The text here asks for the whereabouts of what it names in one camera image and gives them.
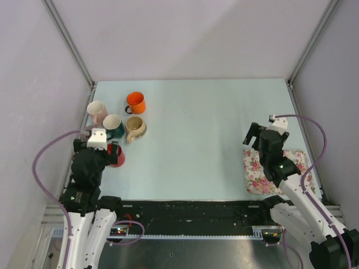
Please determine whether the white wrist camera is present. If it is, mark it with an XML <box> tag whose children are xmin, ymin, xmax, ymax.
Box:
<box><xmin>267</xmin><ymin>114</ymin><xmax>288</xmax><ymax>135</ymax></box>
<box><xmin>86</xmin><ymin>128</ymin><xmax>107</xmax><ymax>150</ymax></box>

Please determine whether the aluminium frame post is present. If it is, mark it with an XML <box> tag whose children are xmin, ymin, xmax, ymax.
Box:
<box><xmin>287</xmin><ymin>0</ymin><xmax>342</xmax><ymax>90</ymax></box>
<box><xmin>42</xmin><ymin>0</ymin><xmax>95</xmax><ymax>89</ymax></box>

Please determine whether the floral tray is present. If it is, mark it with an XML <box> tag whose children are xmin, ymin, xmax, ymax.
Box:
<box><xmin>243</xmin><ymin>149</ymin><xmax>311</xmax><ymax>196</ymax></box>

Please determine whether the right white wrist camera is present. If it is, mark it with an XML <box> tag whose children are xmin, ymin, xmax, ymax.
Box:
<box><xmin>267</xmin><ymin>114</ymin><xmax>288</xmax><ymax>135</ymax></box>

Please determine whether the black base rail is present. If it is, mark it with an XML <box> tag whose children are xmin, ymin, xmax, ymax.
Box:
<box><xmin>117</xmin><ymin>201</ymin><xmax>282</xmax><ymax>237</ymax></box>

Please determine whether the right aluminium frame post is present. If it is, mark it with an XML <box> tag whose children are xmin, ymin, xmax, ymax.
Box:
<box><xmin>287</xmin><ymin>0</ymin><xmax>342</xmax><ymax>90</ymax></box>

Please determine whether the front aluminium frame rail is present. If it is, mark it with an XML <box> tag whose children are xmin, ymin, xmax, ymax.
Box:
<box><xmin>41</xmin><ymin>205</ymin><xmax>346</xmax><ymax>226</ymax></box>

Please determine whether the orange mug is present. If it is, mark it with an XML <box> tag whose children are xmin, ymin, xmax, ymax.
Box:
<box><xmin>125</xmin><ymin>91</ymin><xmax>146</xmax><ymax>114</ymax></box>

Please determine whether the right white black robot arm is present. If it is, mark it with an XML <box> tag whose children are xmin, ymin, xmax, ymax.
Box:
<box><xmin>243</xmin><ymin>118</ymin><xmax>358</xmax><ymax>268</ymax></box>

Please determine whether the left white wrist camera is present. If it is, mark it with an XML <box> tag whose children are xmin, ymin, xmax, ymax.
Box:
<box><xmin>86</xmin><ymin>128</ymin><xmax>107</xmax><ymax>150</ymax></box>

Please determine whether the purple mug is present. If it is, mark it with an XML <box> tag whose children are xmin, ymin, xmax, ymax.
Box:
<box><xmin>80</xmin><ymin>125</ymin><xmax>95</xmax><ymax>142</ymax></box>

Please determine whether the grey cable duct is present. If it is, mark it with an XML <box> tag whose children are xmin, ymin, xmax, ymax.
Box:
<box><xmin>50</xmin><ymin>226</ymin><xmax>266</xmax><ymax>239</ymax></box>

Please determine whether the dark green mug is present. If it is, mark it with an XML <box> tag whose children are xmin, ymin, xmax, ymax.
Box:
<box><xmin>103</xmin><ymin>114</ymin><xmax>125</xmax><ymax>140</ymax></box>

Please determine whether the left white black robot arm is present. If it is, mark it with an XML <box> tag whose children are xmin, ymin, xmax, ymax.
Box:
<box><xmin>57</xmin><ymin>139</ymin><xmax>125</xmax><ymax>268</ymax></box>

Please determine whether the pink mug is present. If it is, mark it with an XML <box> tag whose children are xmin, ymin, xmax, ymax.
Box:
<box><xmin>86</xmin><ymin>100</ymin><xmax>109</xmax><ymax>126</ymax></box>

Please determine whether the red round object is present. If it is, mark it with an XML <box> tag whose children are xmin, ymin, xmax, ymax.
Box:
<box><xmin>109</xmin><ymin>145</ymin><xmax>125</xmax><ymax>168</ymax></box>

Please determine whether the cream mug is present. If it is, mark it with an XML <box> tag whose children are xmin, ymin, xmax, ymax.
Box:
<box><xmin>125</xmin><ymin>116</ymin><xmax>147</xmax><ymax>143</ymax></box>

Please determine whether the left aluminium frame post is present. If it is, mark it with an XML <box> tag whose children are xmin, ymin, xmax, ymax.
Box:
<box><xmin>42</xmin><ymin>0</ymin><xmax>95</xmax><ymax>89</ymax></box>

